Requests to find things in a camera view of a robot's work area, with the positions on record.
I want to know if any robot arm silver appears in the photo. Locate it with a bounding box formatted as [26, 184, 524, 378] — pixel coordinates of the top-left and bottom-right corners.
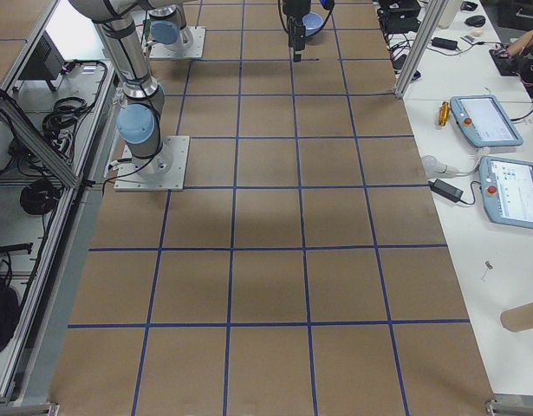
[146, 1, 311, 62]
[70, 1, 173, 178]

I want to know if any teach pendant tablet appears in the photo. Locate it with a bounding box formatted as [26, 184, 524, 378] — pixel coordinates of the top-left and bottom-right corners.
[478, 156, 533, 229]
[450, 94, 523, 148]

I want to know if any black power adapter brick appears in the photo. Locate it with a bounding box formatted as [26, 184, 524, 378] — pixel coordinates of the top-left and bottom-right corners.
[428, 179, 464, 203]

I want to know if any gold metal cylinder tool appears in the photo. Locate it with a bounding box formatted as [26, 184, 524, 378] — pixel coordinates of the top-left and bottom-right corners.
[438, 101, 450, 127]

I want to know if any aluminium frame post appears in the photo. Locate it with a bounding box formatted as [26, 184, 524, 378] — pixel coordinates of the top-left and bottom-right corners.
[394, 0, 448, 98]

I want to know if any white light bulb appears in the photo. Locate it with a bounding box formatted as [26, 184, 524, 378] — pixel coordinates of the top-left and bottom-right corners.
[421, 155, 459, 179]

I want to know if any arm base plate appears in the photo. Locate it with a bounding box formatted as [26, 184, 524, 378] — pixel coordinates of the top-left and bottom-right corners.
[147, 23, 206, 60]
[114, 135, 190, 192]

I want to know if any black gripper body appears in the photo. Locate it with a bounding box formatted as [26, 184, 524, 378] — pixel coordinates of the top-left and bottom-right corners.
[281, 0, 311, 29]

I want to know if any black computer mouse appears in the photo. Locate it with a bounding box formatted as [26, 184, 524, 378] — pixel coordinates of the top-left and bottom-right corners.
[465, 15, 486, 28]

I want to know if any coiled black cable bundle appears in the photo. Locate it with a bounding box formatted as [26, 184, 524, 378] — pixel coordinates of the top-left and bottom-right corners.
[19, 177, 60, 217]

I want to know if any cardboard tube roll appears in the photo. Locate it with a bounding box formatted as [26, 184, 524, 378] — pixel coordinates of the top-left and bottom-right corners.
[500, 302, 533, 333]

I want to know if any lower teach pendant tablet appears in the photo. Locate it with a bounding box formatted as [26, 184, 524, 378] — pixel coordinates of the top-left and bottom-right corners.
[478, 156, 533, 229]

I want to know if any upper teach pendant tablet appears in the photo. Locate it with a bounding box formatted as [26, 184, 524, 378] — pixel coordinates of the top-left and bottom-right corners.
[450, 94, 523, 148]

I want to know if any blue ceramic bowl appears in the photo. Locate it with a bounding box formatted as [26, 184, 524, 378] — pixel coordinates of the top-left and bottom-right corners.
[302, 12, 324, 37]

